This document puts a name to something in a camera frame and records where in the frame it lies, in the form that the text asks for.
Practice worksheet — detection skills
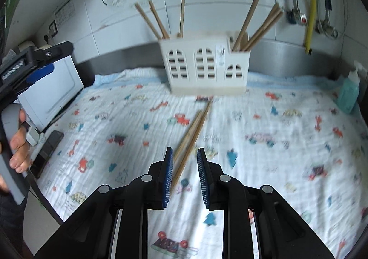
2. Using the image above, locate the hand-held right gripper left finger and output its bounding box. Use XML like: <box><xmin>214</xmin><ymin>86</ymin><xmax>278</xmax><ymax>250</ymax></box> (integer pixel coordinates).
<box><xmin>34</xmin><ymin>147</ymin><xmax>174</xmax><ymax>259</ymax></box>

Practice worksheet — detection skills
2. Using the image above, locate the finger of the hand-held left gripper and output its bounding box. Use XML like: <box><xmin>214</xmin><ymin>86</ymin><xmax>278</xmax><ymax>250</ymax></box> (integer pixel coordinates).
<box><xmin>26</xmin><ymin>64</ymin><xmax>55</xmax><ymax>85</ymax></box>
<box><xmin>26</xmin><ymin>41</ymin><xmax>74</xmax><ymax>64</ymax></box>

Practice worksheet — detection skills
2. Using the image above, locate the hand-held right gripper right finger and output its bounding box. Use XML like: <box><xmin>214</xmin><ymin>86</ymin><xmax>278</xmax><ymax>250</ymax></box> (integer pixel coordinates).
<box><xmin>197</xmin><ymin>147</ymin><xmax>335</xmax><ymax>259</ymax></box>

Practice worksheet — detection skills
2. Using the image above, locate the brown wooden chopstick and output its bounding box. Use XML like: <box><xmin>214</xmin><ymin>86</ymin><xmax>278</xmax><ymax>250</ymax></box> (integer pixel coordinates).
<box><xmin>179</xmin><ymin>0</ymin><xmax>186</xmax><ymax>38</ymax></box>
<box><xmin>248</xmin><ymin>12</ymin><xmax>286</xmax><ymax>49</ymax></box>
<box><xmin>135</xmin><ymin>3</ymin><xmax>165</xmax><ymax>40</ymax></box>
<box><xmin>240</xmin><ymin>2</ymin><xmax>280</xmax><ymax>51</ymax></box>
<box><xmin>231</xmin><ymin>0</ymin><xmax>261</xmax><ymax>52</ymax></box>
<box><xmin>148</xmin><ymin>0</ymin><xmax>171</xmax><ymax>39</ymax></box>
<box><xmin>172</xmin><ymin>100</ymin><xmax>213</xmax><ymax>185</ymax></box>
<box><xmin>172</xmin><ymin>109</ymin><xmax>203</xmax><ymax>162</ymax></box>
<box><xmin>244</xmin><ymin>8</ymin><xmax>283</xmax><ymax>50</ymax></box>

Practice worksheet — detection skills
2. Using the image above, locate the cream plastic utensil holder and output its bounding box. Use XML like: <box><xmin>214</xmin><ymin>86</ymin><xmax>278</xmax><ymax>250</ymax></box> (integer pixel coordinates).
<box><xmin>159</xmin><ymin>32</ymin><xmax>251</xmax><ymax>95</ymax></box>

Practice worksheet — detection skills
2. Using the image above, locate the person's left hand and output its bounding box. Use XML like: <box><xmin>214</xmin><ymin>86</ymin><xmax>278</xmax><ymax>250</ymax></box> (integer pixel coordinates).
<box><xmin>9</xmin><ymin>109</ymin><xmax>32</xmax><ymax>174</ymax></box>

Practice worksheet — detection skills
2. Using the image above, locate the white appliance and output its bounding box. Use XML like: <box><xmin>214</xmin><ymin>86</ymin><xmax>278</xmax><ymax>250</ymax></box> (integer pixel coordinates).
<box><xmin>17</xmin><ymin>55</ymin><xmax>84</xmax><ymax>133</ymax></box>

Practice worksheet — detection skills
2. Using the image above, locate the cartoon printed white blanket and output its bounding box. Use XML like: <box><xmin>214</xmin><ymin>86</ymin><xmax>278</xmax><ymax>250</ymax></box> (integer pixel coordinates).
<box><xmin>34</xmin><ymin>68</ymin><xmax>368</xmax><ymax>259</ymax></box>

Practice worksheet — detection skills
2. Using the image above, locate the black smartphone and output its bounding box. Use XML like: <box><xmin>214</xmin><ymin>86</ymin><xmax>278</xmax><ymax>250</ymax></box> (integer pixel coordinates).
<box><xmin>30</xmin><ymin>130</ymin><xmax>64</xmax><ymax>179</ymax></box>

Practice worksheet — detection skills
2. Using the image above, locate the person's dark clothing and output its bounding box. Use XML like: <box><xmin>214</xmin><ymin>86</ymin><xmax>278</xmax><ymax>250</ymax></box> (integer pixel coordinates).
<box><xmin>0</xmin><ymin>193</ymin><xmax>28</xmax><ymax>259</ymax></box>

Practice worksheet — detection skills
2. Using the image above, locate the teal soap pump bottle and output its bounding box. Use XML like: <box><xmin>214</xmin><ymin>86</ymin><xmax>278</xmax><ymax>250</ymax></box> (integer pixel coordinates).
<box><xmin>336</xmin><ymin>66</ymin><xmax>361</xmax><ymax>114</ymax></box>

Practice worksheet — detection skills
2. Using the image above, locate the metal valve with red knob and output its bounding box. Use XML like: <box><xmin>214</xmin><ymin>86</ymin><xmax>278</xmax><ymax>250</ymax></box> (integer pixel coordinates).
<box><xmin>286</xmin><ymin>8</ymin><xmax>308</xmax><ymax>25</ymax></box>

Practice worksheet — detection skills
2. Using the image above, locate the white plastic object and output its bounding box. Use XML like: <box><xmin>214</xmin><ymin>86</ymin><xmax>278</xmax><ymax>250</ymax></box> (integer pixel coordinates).
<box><xmin>352</xmin><ymin>60</ymin><xmax>368</xmax><ymax>81</ymax></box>

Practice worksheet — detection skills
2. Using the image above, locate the metal pipe valve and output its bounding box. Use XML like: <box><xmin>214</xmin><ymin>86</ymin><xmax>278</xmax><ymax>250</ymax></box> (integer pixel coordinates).
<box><xmin>316</xmin><ymin>19</ymin><xmax>339</xmax><ymax>39</ymax></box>

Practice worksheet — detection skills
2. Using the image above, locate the yellow gas pipe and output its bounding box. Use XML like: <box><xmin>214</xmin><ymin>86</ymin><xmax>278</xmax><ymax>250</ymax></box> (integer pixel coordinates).
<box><xmin>305</xmin><ymin>0</ymin><xmax>317</xmax><ymax>55</ymax></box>

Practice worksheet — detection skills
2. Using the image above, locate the wall power socket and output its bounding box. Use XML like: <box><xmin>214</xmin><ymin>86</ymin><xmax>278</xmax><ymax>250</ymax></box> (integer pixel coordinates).
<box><xmin>43</xmin><ymin>20</ymin><xmax>58</xmax><ymax>45</ymax></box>

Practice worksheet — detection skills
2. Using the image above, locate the paper wall notice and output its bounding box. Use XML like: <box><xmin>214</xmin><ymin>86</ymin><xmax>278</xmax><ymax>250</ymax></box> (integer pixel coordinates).
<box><xmin>54</xmin><ymin>0</ymin><xmax>76</xmax><ymax>27</ymax></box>

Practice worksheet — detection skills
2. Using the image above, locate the black cable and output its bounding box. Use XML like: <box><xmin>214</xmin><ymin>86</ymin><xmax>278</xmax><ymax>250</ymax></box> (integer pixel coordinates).
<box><xmin>27</xmin><ymin>170</ymin><xmax>64</xmax><ymax>223</ymax></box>

